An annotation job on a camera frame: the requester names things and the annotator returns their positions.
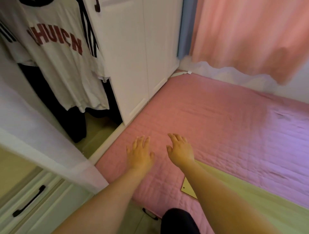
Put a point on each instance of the person's right hand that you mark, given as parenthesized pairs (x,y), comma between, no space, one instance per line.
(181,151)

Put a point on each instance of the person's left hand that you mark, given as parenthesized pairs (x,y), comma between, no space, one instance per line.
(140,156)

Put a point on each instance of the person's left thumb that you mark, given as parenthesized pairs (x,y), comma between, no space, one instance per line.
(151,155)

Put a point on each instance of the person's right middle finger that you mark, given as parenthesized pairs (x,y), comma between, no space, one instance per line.
(180,138)

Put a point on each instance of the person's left middle finger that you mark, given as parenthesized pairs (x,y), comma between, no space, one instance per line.
(141,141)

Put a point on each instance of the person's left little finger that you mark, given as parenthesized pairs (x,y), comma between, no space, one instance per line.
(128,151)

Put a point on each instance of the person's right thumb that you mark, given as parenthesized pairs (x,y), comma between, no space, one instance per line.
(169,150)

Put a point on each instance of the person's right forearm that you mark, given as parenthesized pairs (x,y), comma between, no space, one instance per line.
(224,202)

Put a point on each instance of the person's left forearm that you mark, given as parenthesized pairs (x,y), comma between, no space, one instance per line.
(106,205)

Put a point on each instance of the pink quilted bed cover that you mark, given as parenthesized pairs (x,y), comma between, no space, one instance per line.
(217,135)

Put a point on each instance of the tan cardboard tag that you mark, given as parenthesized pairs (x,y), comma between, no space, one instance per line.
(189,189)

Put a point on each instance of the person's black trouser knee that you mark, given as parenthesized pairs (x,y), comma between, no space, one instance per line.
(179,221)

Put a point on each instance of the black hanging garment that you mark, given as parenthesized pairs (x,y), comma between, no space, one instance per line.
(60,106)

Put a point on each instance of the white wardrobe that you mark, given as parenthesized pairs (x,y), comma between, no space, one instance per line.
(140,53)

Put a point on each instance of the yellow-green sheet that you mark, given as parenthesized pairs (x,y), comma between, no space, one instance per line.
(253,190)

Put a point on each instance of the white drawer cabinet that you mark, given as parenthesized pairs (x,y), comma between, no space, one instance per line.
(36,205)

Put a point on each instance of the blue curtain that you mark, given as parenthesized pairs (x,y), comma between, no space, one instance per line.
(187,26)

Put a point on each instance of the white t-shirt with red letters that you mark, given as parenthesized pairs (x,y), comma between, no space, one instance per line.
(58,55)

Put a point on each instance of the white garment with black stripes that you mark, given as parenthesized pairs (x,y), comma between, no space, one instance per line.
(89,33)

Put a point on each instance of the pink curtain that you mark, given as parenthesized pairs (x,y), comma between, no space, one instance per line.
(248,36)

